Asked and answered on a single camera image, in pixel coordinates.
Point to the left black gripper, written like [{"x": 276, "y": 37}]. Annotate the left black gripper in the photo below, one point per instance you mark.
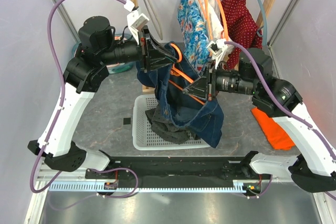
[{"x": 151, "y": 53}]

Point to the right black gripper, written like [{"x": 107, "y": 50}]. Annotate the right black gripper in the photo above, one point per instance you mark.
[{"x": 205, "y": 87}]

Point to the blue denim skirt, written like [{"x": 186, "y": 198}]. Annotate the blue denim skirt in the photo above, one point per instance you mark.
[{"x": 205, "y": 119}]

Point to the beige clothes hanger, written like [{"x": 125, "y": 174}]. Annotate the beige clothes hanger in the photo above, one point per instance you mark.
[{"x": 154, "y": 18}]

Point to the grey dotted skirt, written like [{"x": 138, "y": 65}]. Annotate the grey dotted skirt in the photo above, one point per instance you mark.
[{"x": 166, "y": 129}]

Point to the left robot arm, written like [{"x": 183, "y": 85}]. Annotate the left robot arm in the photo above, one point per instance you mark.
[{"x": 81, "y": 79}]

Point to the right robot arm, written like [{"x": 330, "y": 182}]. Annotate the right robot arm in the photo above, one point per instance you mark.
[{"x": 313, "y": 170}]

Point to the peach hanger of floral garment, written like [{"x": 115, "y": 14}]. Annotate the peach hanger of floral garment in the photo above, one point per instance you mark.
[{"x": 203, "y": 3}]

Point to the teal tub with clothes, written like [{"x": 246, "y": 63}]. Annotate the teal tub with clothes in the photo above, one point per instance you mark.
[{"x": 116, "y": 68}]

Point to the blue floral garment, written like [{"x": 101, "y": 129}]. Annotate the blue floral garment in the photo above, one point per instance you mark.
[{"x": 194, "y": 34}]

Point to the red dotted garment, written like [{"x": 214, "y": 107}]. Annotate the red dotted garment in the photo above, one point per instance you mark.
[{"x": 242, "y": 28}]

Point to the small black floor marker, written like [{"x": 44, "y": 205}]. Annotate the small black floor marker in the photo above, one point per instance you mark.
[{"x": 126, "y": 121}]

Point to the white garment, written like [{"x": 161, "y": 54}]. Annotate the white garment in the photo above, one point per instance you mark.
[{"x": 216, "y": 20}]

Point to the white plastic basket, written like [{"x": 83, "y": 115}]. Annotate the white plastic basket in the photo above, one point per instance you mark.
[{"x": 144, "y": 139}]

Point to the orange folded cloth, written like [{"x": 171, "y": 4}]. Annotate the orange folded cloth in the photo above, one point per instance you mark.
[{"x": 275, "y": 135}]

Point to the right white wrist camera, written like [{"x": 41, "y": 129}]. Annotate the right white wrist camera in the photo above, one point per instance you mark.
[{"x": 219, "y": 48}]

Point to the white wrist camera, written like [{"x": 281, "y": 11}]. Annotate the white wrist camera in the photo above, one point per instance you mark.
[
  {"x": 136, "y": 19},
  {"x": 219, "y": 48}
]

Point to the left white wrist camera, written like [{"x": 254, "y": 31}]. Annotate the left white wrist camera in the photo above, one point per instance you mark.
[{"x": 136, "y": 19}]

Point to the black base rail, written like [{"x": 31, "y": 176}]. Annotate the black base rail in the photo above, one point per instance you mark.
[{"x": 177, "y": 172}]

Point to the light blue cable duct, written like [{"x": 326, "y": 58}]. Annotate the light blue cable duct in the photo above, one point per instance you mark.
[{"x": 107, "y": 186}]

